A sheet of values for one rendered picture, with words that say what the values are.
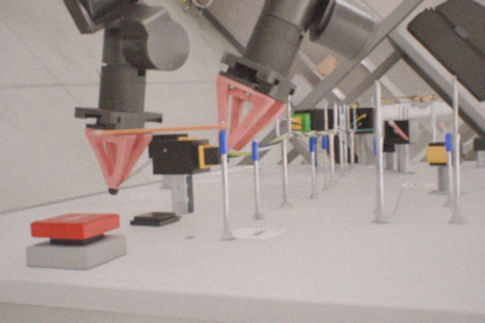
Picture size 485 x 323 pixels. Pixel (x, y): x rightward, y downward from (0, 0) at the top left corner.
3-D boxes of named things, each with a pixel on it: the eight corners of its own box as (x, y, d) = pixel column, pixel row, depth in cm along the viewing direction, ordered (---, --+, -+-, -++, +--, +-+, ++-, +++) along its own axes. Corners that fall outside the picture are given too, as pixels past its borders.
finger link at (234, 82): (262, 161, 65) (294, 89, 64) (242, 160, 58) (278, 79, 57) (214, 139, 67) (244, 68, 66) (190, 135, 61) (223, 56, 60)
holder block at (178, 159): (172, 171, 68) (170, 140, 68) (211, 171, 66) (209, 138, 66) (152, 174, 65) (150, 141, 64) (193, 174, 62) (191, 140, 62)
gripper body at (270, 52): (292, 100, 66) (317, 44, 65) (268, 88, 57) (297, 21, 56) (246, 81, 68) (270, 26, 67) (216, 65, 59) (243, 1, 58)
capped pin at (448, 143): (444, 208, 62) (443, 133, 62) (442, 205, 64) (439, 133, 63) (457, 207, 62) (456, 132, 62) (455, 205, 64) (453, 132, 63)
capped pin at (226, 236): (219, 238, 50) (214, 121, 49) (236, 237, 50) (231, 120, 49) (218, 241, 48) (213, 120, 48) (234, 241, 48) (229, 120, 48)
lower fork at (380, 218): (389, 224, 53) (385, 79, 53) (371, 223, 54) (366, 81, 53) (390, 220, 55) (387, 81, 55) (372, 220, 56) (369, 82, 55)
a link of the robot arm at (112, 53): (136, 23, 71) (97, 16, 68) (165, 21, 66) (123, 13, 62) (132, 76, 72) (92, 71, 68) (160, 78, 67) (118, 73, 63)
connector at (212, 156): (194, 164, 66) (193, 148, 66) (231, 163, 64) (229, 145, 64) (182, 166, 63) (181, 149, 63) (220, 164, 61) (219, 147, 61)
